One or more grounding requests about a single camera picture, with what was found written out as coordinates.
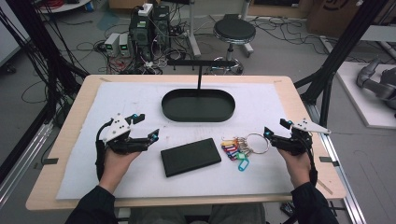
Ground black rectangular case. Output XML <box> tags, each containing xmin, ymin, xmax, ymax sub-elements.
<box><xmin>160</xmin><ymin>137</ymin><xmax>222</xmax><ymax>178</ymax></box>

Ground key ring with coloured tags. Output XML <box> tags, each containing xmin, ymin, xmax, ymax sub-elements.
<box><xmin>220</xmin><ymin>133</ymin><xmax>271</xmax><ymax>173</ymax></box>

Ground black computer tower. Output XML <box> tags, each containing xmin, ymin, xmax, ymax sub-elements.
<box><xmin>128</xmin><ymin>6</ymin><xmax>154</xmax><ymax>62</ymax></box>
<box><xmin>151</xmin><ymin>4</ymin><xmax>171</xmax><ymax>50</ymax></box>

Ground large cardboard box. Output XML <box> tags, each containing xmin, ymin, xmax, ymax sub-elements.
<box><xmin>306</xmin><ymin>0</ymin><xmax>396</xmax><ymax>39</ymax></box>

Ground black cable bundle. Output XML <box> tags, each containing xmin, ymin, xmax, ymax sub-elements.
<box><xmin>0</xmin><ymin>0</ymin><xmax>90</xmax><ymax>125</ymax></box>

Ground black round stool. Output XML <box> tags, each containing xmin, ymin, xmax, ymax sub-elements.
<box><xmin>208</xmin><ymin>18</ymin><xmax>257</xmax><ymax>77</ymax></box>

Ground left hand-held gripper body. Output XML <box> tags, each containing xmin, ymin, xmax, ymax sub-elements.
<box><xmin>103</xmin><ymin>113</ymin><xmax>151</xmax><ymax>155</ymax></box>

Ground aluminium rail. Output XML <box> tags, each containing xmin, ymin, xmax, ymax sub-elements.
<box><xmin>0</xmin><ymin>119</ymin><xmax>54</xmax><ymax>208</ymax></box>
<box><xmin>306</xmin><ymin>102</ymin><xmax>367</xmax><ymax>224</ymax></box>

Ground person's left hand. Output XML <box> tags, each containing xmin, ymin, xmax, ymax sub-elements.
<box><xmin>98</xmin><ymin>148</ymin><xmax>142</xmax><ymax>194</ymax></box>

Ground white table mat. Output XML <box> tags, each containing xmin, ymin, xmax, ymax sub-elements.
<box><xmin>55</xmin><ymin>81</ymin><xmax>295</xmax><ymax>201</ymax></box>

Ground black frame pole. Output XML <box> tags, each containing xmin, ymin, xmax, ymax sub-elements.
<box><xmin>293</xmin><ymin>0</ymin><xmax>390</xmax><ymax>129</ymax></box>

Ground white power supply unit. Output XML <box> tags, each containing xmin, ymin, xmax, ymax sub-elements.
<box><xmin>118</xmin><ymin>33</ymin><xmax>132</xmax><ymax>58</ymax></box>
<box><xmin>104</xmin><ymin>32</ymin><xmax>121</xmax><ymax>58</ymax></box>

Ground person's legs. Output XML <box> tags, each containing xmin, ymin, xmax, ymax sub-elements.
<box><xmin>128</xmin><ymin>203</ymin><xmax>266</xmax><ymax>224</ymax></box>

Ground white floor platform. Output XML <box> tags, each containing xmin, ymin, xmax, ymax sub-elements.
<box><xmin>335</xmin><ymin>61</ymin><xmax>396</xmax><ymax>131</ymax></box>

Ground tangle of floor cables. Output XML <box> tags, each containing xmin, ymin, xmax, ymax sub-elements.
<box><xmin>92</xmin><ymin>40</ymin><xmax>194</xmax><ymax>76</ymax></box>

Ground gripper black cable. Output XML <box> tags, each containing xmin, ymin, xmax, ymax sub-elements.
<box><xmin>306</xmin><ymin>132</ymin><xmax>319</xmax><ymax>188</ymax></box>
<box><xmin>94</xmin><ymin>119</ymin><xmax>114</xmax><ymax>182</ymax></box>

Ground person's right hand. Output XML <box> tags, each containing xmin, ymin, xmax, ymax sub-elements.
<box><xmin>276</xmin><ymin>148</ymin><xmax>313</xmax><ymax>189</ymax></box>

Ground white power adapter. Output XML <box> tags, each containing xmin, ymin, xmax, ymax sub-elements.
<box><xmin>137</xmin><ymin>3</ymin><xmax>154</xmax><ymax>18</ymax></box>

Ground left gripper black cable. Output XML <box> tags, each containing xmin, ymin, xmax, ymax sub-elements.
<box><xmin>94</xmin><ymin>119</ymin><xmax>114</xmax><ymax>182</ymax></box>

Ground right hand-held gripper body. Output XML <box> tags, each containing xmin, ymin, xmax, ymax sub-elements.
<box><xmin>270</xmin><ymin>118</ymin><xmax>332</xmax><ymax>156</ymax></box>

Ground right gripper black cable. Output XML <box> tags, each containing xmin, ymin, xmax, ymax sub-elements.
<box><xmin>306</xmin><ymin>132</ymin><xmax>319</xmax><ymax>188</ymax></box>

